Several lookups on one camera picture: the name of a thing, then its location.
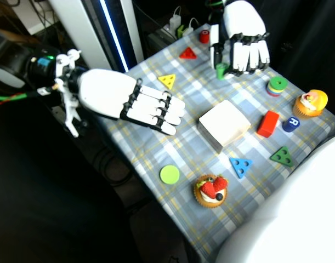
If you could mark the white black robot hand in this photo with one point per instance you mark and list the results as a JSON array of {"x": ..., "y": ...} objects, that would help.
[
  {"x": 107, "y": 90},
  {"x": 244, "y": 19}
]

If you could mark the green cylinder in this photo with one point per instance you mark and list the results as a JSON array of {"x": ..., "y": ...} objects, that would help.
[{"x": 220, "y": 71}]

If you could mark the white paper box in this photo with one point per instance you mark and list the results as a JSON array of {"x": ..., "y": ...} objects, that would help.
[{"x": 224, "y": 123}]

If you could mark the blue cylinder with letter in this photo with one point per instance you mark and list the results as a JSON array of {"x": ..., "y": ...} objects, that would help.
[{"x": 291, "y": 124}]

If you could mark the red spool with hole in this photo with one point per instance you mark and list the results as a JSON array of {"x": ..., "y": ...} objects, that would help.
[{"x": 204, "y": 36}]

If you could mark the white charger plug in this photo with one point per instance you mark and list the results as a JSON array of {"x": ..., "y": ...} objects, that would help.
[
  {"x": 188, "y": 30},
  {"x": 175, "y": 22}
]

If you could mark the yellow triangle with holes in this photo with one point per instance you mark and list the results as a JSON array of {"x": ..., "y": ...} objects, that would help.
[{"x": 167, "y": 80}]

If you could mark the green plug adapter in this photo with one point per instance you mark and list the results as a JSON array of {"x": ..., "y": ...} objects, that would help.
[{"x": 180, "y": 31}]

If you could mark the red triangle with holes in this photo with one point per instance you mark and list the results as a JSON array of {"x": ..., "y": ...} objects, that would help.
[{"x": 188, "y": 54}]

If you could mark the white column with blue light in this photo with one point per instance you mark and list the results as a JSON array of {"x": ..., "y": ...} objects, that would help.
[{"x": 74, "y": 27}]

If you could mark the colourful stacked rings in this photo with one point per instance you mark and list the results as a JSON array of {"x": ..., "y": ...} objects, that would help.
[{"x": 277, "y": 86}]

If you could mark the grey power strip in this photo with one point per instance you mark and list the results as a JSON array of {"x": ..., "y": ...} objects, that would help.
[{"x": 161, "y": 34}]

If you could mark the plaid blue grey tablecloth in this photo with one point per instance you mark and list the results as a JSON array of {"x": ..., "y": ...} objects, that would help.
[{"x": 183, "y": 142}]

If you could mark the white cabinet panel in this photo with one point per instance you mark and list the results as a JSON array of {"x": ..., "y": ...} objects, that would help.
[{"x": 33, "y": 19}]

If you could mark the light green flat disc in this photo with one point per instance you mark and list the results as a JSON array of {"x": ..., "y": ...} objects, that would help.
[{"x": 170, "y": 174}]

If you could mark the red rectangular block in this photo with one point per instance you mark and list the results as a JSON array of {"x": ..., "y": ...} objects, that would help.
[{"x": 268, "y": 123}]

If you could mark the yellow topped toy cupcake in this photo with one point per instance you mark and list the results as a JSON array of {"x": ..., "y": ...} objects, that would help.
[{"x": 309, "y": 105}]

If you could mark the green triangle with holes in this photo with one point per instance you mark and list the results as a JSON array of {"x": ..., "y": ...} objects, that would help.
[{"x": 283, "y": 158}]

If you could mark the strawberry toy cupcake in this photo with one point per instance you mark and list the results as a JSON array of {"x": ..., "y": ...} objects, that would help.
[{"x": 211, "y": 191}]

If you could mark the blue triangle with holes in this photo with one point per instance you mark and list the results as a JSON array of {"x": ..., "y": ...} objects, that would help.
[{"x": 239, "y": 167}]

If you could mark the large white panel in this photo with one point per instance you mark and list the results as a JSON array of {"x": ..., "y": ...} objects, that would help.
[{"x": 293, "y": 219}]

